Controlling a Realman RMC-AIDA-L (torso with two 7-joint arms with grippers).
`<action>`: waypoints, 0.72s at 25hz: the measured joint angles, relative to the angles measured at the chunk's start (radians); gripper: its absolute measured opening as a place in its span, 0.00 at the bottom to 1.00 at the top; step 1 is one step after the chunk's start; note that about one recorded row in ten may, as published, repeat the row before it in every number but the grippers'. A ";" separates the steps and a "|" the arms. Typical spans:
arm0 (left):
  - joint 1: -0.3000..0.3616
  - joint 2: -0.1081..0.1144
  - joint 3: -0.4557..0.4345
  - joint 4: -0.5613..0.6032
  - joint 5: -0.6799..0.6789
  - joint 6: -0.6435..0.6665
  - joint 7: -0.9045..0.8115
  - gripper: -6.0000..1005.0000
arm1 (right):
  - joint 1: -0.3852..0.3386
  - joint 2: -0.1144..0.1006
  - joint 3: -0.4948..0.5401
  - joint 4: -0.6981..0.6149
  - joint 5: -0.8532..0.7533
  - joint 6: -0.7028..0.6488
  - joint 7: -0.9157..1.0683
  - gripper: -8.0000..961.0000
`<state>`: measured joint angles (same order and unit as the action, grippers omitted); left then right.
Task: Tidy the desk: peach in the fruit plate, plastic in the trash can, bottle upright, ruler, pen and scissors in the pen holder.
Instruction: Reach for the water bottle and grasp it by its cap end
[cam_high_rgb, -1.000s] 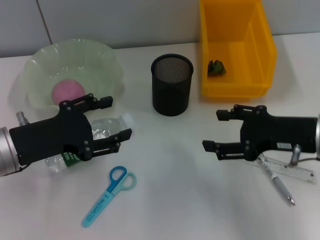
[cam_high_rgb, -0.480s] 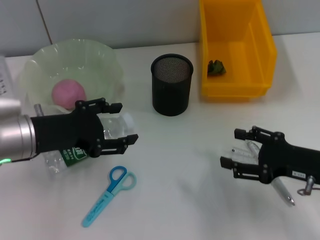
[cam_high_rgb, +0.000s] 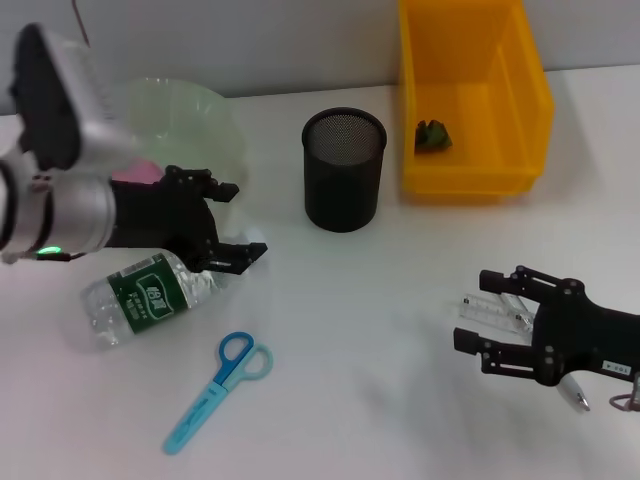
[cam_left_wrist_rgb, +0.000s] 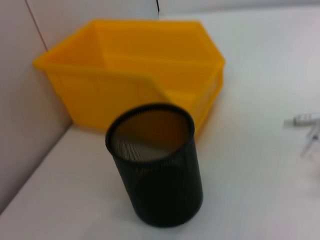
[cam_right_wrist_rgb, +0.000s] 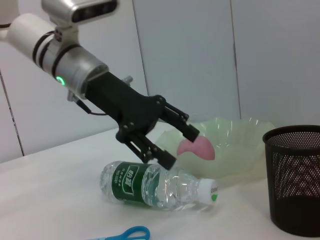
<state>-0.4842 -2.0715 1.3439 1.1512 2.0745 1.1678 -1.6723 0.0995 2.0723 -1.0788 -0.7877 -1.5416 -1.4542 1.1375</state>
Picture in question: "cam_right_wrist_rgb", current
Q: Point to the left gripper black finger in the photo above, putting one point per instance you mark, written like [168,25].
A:
[160,156]
[185,125]

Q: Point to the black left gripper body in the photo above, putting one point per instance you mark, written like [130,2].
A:
[125,107]

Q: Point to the pink peach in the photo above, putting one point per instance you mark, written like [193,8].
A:
[202,150]

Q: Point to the clear green-label water bottle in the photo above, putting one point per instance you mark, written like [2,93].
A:
[130,182]

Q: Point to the translucent green fruit plate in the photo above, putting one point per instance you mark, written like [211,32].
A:
[237,140]

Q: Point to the blue scissors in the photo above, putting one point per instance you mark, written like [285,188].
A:
[125,235]

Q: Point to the black mesh pen holder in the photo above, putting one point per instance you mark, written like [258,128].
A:
[295,212]

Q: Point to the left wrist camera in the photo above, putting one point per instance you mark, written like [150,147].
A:
[75,10]

